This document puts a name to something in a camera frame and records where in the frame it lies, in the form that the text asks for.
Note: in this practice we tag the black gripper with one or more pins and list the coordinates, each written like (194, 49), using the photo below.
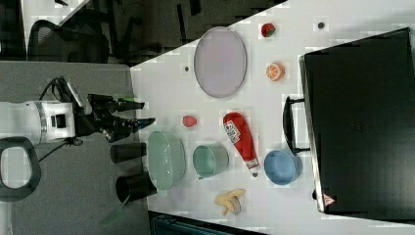
(101, 118)

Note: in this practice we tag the red ketchup bottle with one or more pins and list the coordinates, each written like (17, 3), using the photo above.
(238, 132)

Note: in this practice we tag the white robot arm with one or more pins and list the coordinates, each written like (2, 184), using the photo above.
(24, 126)

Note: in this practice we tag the green plastic strainer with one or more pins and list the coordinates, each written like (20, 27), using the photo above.
(166, 159)

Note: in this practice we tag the toy strawberry near strainer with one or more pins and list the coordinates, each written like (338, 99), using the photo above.
(189, 121)

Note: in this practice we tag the green toy object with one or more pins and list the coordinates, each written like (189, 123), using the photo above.
(131, 99)

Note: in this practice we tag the small black cylinder container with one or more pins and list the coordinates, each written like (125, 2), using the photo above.
(126, 152)

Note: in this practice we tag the large black cylinder container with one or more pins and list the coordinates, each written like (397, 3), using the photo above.
(134, 187)

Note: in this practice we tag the black office chair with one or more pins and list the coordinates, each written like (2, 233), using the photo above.
(49, 42)

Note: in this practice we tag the green utensil in container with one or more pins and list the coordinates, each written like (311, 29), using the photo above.
(114, 215)

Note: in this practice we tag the green mug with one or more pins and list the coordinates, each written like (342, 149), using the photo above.
(210, 160)

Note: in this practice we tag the lavender round plate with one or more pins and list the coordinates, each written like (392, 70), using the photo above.
(220, 62)

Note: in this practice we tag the toy peeled banana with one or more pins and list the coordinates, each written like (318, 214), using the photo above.
(229, 201)

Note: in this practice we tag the toy orange half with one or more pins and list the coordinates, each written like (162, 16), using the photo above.
(275, 71)

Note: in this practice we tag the blue bowl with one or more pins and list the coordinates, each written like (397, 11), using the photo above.
(282, 167)

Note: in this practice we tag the toy strawberry far corner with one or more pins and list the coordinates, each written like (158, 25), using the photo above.
(268, 29)

